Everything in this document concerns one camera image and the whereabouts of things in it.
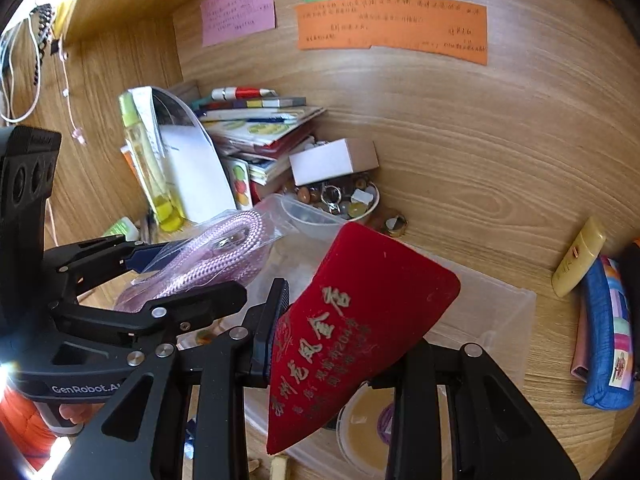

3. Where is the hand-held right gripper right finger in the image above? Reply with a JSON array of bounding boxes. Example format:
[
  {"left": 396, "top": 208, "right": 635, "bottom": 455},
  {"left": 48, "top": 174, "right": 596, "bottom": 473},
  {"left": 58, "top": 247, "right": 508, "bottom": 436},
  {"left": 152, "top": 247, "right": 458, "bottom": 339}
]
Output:
[{"left": 370, "top": 337, "right": 581, "bottom": 480}]

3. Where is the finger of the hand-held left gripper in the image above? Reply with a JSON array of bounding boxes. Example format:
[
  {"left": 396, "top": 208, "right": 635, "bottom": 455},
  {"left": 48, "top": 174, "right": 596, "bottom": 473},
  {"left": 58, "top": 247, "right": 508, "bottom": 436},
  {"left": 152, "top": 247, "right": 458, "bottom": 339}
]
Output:
[
  {"left": 42, "top": 240, "right": 167, "bottom": 307},
  {"left": 50, "top": 282, "right": 248, "bottom": 350}
]

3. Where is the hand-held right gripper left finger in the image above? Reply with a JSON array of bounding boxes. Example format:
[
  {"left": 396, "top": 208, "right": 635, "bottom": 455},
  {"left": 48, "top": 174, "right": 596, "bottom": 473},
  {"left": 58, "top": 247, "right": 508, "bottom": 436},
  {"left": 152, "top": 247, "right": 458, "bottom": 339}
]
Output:
[{"left": 52, "top": 277, "right": 291, "bottom": 480}]

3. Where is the yellow cream jar purple label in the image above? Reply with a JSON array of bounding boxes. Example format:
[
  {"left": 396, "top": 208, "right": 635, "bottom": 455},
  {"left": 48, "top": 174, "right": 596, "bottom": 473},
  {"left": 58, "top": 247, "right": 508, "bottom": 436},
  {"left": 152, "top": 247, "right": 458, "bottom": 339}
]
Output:
[{"left": 336, "top": 382, "right": 401, "bottom": 478}]

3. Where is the red velvet pouch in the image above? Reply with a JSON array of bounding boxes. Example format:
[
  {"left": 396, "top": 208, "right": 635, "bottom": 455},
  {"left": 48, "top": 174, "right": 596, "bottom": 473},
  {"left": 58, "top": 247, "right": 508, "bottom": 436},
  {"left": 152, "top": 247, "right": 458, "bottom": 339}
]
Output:
[{"left": 265, "top": 222, "right": 462, "bottom": 457}]

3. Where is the clear plastic storage box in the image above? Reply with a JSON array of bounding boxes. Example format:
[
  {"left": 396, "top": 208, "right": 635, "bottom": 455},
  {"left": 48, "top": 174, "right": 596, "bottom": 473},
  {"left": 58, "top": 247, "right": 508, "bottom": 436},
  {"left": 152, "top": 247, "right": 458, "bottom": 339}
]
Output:
[{"left": 240, "top": 192, "right": 538, "bottom": 480}]

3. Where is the person's left forearm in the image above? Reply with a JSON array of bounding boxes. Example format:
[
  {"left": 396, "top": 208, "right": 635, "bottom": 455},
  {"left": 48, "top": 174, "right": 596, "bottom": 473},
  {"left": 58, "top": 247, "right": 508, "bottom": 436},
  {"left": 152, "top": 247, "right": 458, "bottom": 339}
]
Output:
[{"left": 0, "top": 390, "right": 57, "bottom": 471}]

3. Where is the wooden desktop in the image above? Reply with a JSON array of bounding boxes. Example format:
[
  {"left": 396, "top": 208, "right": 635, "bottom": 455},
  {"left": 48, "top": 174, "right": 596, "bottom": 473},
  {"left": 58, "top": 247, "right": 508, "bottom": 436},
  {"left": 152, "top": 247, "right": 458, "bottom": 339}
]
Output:
[{"left": 45, "top": 200, "right": 631, "bottom": 480}]

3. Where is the person's left hand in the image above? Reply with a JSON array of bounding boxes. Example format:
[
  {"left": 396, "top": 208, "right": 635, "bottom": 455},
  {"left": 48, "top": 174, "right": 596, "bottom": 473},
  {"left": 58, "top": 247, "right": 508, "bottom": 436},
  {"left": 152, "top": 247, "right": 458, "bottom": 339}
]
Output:
[{"left": 57, "top": 402, "right": 103, "bottom": 427}]

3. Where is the green white tube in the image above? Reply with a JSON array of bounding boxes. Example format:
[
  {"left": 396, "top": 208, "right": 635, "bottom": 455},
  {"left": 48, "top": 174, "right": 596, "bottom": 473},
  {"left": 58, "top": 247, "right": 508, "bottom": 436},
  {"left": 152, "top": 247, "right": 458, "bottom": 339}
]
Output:
[{"left": 102, "top": 217, "right": 140, "bottom": 242}]

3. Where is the orange tube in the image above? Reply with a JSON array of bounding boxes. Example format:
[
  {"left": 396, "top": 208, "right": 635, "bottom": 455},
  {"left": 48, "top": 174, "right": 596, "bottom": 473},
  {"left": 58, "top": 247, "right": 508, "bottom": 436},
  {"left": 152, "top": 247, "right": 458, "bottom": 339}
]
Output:
[{"left": 120, "top": 144, "right": 146, "bottom": 196}]

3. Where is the yellow green bottle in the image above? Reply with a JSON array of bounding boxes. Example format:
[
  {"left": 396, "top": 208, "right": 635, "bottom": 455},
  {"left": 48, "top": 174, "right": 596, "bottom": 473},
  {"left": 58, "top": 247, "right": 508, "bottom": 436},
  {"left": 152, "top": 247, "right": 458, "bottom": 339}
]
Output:
[{"left": 119, "top": 92, "right": 185, "bottom": 231}]

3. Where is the white bowl of trinkets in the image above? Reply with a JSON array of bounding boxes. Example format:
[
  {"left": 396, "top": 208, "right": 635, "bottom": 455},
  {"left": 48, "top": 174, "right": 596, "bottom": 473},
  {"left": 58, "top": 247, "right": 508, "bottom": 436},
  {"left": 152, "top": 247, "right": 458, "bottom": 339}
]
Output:
[{"left": 282, "top": 172, "right": 381, "bottom": 223}]

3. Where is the fruit print book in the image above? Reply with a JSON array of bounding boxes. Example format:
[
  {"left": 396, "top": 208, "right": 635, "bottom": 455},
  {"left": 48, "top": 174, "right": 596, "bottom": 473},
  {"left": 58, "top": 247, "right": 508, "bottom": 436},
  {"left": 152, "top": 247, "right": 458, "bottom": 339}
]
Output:
[{"left": 222, "top": 156, "right": 256, "bottom": 211}]

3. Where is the small white cardboard box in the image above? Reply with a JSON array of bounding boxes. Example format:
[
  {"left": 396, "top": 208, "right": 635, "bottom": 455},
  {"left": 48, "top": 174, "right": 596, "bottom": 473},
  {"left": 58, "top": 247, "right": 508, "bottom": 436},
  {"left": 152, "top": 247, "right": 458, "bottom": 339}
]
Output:
[{"left": 289, "top": 138, "right": 380, "bottom": 187}]

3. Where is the handwritten white paper note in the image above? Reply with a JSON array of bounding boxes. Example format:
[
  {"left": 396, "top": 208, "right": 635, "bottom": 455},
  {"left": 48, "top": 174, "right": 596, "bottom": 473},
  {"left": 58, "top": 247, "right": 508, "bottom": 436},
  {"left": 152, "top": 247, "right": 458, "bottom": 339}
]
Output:
[{"left": 127, "top": 86, "right": 166, "bottom": 156}]

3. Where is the stack of books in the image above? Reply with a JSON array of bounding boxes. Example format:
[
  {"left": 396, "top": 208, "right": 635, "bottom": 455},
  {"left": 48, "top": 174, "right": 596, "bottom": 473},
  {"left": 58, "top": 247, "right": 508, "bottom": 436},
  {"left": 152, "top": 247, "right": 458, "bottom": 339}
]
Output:
[{"left": 192, "top": 87, "right": 328, "bottom": 188}]

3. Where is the black white hair clip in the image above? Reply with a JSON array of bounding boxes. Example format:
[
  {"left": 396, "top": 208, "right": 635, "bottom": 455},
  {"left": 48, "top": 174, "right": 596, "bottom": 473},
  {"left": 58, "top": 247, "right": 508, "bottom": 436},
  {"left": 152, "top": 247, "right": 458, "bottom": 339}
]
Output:
[{"left": 31, "top": 4, "right": 55, "bottom": 86}]

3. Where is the blue pencil case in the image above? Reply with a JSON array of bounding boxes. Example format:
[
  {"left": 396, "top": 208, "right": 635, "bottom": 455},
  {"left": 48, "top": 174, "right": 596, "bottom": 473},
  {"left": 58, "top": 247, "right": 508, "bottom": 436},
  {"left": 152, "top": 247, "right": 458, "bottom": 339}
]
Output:
[{"left": 570, "top": 255, "right": 640, "bottom": 407}]

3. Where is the yellow hanging ornament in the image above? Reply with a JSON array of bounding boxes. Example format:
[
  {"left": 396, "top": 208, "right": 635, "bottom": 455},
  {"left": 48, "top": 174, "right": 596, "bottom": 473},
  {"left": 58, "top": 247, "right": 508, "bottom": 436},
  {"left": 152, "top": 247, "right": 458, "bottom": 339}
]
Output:
[{"left": 52, "top": 0, "right": 76, "bottom": 36}]

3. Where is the yellow cream tube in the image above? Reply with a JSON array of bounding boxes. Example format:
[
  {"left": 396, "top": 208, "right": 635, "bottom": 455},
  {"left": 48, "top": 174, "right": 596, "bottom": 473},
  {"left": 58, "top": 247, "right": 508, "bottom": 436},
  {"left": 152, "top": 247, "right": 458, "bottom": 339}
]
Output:
[{"left": 551, "top": 216, "right": 607, "bottom": 298}]

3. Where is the black orange round case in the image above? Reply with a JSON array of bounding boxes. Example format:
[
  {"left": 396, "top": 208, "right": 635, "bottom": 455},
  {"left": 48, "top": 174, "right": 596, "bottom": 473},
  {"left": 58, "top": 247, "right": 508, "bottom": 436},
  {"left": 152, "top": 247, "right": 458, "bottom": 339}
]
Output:
[{"left": 617, "top": 237, "right": 640, "bottom": 376}]

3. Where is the pink sticky note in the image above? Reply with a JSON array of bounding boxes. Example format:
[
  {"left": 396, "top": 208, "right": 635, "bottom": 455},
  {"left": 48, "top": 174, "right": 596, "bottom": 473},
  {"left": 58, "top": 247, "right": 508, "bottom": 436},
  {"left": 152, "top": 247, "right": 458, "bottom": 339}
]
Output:
[{"left": 200, "top": 0, "right": 277, "bottom": 48}]

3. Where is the orange sticky note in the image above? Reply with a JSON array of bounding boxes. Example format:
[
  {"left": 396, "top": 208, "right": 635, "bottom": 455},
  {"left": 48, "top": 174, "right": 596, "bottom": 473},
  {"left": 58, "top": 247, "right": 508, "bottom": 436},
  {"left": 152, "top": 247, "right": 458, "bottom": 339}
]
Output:
[{"left": 294, "top": 0, "right": 488, "bottom": 67}]

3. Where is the pink bead cord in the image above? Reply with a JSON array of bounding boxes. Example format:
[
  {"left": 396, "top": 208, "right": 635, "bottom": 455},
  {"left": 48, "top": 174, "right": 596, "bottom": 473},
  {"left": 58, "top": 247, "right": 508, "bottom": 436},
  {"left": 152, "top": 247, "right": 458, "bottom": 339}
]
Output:
[{"left": 57, "top": 50, "right": 88, "bottom": 146}]

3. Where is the white cable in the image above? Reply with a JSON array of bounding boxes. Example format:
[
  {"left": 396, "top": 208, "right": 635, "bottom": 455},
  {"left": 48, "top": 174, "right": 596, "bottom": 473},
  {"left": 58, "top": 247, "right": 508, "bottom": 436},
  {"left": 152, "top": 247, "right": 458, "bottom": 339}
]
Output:
[{"left": 0, "top": 20, "right": 43, "bottom": 123}]

